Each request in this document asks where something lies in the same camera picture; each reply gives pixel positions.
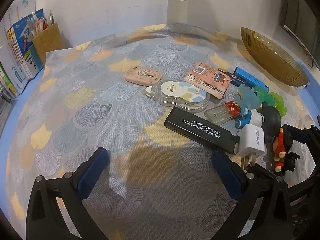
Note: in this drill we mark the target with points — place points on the green translucent toy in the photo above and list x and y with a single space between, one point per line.
275 100

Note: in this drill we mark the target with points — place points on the clear correction tape dispenser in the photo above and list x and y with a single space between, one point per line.
175 97

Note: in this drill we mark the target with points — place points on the blue translucent toy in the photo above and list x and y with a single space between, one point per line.
247 97

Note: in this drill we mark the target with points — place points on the pink flat utility cutter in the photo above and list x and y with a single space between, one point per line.
150 77

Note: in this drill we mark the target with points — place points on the pink playing card box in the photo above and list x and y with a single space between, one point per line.
207 80

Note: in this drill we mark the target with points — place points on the blue rectangular box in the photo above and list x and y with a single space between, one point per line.
246 77

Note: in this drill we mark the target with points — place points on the bunch of pens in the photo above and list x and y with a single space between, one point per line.
40 23

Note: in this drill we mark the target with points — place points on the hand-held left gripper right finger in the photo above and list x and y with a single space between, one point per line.
227 173

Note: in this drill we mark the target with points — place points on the clear lighter with red label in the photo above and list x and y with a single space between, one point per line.
220 113

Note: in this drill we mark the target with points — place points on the black monitor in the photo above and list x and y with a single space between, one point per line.
302 12

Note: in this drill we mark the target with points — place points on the leaf-patterned tablecloth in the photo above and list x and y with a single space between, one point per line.
100 117

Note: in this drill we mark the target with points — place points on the brown pen holder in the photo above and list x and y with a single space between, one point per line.
48 45

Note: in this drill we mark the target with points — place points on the white cylinder stand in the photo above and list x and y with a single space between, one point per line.
177 11

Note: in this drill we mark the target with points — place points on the amber ribbed glass bowl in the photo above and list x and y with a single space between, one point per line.
272 57

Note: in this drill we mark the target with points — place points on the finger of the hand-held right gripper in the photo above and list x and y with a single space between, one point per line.
296 133

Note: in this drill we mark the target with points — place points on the row of books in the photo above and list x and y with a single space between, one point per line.
17 55

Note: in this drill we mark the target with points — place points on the black card reader stick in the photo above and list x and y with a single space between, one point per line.
195 127

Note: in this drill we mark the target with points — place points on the red-clad figurine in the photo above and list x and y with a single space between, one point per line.
280 155

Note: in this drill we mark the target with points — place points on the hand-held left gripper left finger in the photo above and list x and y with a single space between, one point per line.
92 171

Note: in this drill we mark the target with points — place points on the black white mouse figurine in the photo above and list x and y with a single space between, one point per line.
271 120

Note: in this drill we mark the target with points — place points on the white wall charger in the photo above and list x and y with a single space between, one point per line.
252 141

